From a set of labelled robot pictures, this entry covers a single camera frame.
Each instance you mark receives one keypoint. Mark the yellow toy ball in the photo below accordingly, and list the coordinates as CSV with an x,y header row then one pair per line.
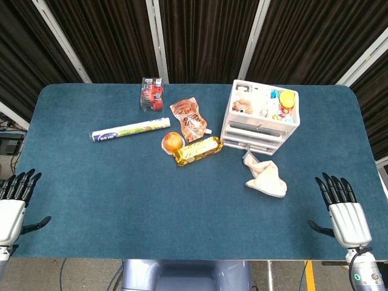
x,y
287,98

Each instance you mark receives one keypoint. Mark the yellow biscuit pack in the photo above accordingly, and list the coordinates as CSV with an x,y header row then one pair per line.
x,y
198,150

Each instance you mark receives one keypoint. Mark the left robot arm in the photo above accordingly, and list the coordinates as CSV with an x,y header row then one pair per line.
x,y
3,257

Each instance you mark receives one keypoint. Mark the beige cloth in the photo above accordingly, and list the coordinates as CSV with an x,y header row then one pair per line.
x,y
266,175

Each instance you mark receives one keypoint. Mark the blue table mat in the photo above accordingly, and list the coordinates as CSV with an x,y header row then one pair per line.
x,y
151,194

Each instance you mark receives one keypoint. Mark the brown spouted drink pouch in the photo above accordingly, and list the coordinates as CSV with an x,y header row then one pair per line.
x,y
189,119

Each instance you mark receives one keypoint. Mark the brown nuts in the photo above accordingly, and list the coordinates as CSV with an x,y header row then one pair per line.
x,y
242,105

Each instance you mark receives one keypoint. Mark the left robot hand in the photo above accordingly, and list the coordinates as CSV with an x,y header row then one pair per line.
x,y
12,209

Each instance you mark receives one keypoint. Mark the black electronic device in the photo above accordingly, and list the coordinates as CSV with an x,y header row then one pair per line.
x,y
10,145

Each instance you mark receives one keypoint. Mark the clear box with red items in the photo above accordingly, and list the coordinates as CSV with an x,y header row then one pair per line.
x,y
152,94

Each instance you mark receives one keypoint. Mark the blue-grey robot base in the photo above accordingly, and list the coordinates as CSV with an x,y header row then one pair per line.
x,y
186,275

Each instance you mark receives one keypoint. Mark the white drawer organizer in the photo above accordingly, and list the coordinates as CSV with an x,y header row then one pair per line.
x,y
260,118

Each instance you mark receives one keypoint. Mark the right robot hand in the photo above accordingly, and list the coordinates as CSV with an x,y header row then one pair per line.
x,y
348,218

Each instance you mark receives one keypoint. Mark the white plastic wrap roll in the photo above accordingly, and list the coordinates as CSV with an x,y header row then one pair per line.
x,y
130,129

